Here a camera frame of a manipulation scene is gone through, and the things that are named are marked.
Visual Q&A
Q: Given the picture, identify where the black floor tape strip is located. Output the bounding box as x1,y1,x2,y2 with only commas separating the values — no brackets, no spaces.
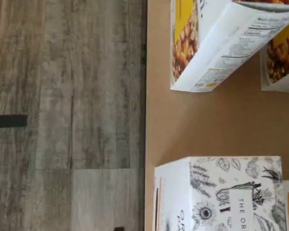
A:
0,115,28,128

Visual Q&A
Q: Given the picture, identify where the tan low shelf board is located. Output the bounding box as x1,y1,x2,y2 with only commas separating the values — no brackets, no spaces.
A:
144,0,289,231

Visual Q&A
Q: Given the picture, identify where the yellow purely elizabeth granola box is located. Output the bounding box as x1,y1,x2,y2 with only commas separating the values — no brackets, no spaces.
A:
260,31,289,94
170,0,289,93

